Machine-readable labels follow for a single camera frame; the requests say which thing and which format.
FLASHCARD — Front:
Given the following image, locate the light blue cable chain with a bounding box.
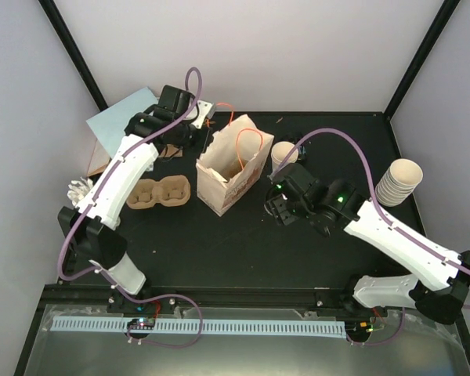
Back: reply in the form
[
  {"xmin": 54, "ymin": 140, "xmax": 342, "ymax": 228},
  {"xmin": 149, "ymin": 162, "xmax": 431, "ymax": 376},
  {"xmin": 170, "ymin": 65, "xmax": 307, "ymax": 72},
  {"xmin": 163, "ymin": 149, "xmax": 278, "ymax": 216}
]
[{"xmin": 50, "ymin": 315, "xmax": 349, "ymax": 341}]

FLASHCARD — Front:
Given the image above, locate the stack of white cups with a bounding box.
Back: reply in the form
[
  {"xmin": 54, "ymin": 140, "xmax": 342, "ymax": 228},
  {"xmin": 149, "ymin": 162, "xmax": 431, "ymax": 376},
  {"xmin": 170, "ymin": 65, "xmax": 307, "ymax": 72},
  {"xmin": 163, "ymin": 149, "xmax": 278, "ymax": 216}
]
[{"xmin": 375, "ymin": 158, "xmax": 423, "ymax": 207}]

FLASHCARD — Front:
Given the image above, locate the cream bear paper bag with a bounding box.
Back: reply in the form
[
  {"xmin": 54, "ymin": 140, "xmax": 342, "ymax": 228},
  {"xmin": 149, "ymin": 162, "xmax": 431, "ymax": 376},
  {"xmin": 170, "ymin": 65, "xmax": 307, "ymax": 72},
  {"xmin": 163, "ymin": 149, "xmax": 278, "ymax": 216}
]
[{"xmin": 196, "ymin": 114, "xmax": 274, "ymax": 216}]

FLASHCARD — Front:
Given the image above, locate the white plastic cutlery bunch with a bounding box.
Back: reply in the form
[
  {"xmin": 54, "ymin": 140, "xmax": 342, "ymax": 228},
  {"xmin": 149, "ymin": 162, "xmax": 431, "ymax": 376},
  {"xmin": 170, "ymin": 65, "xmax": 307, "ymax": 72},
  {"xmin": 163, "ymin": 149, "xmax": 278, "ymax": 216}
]
[{"xmin": 67, "ymin": 178, "xmax": 93, "ymax": 208}]

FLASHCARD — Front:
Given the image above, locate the light blue paper bag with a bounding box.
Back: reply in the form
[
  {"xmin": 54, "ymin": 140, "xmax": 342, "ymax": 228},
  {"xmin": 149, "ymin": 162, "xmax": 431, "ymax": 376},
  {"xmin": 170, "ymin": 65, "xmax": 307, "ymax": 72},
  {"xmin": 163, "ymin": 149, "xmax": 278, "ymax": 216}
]
[{"xmin": 86, "ymin": 87, "xmax": 157, "ymax": 157}]

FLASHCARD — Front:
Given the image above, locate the black paper coffee cup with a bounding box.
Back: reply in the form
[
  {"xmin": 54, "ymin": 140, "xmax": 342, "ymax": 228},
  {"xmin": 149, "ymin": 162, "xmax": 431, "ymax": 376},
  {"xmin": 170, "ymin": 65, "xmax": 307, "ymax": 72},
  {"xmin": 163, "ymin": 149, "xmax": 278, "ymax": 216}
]
[{"xmin": 292, "ymin": 132, "xmax": 307, "ymax": 164}]

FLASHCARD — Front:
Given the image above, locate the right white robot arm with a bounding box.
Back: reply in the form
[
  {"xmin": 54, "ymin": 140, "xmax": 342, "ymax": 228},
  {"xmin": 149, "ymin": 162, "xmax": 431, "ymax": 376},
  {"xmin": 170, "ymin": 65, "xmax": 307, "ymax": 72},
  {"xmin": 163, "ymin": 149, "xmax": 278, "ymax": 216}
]
[{"xmin": 265, "ymin": 163, "xmax": 470, "ymax": 325}]

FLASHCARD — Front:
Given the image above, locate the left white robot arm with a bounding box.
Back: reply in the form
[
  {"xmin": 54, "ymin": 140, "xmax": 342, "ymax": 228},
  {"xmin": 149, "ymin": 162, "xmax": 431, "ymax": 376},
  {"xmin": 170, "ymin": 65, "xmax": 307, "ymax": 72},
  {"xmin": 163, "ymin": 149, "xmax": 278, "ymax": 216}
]
[{"xmin": 57, "ymin": 85, "xmax": 215, "ymax": 313}]

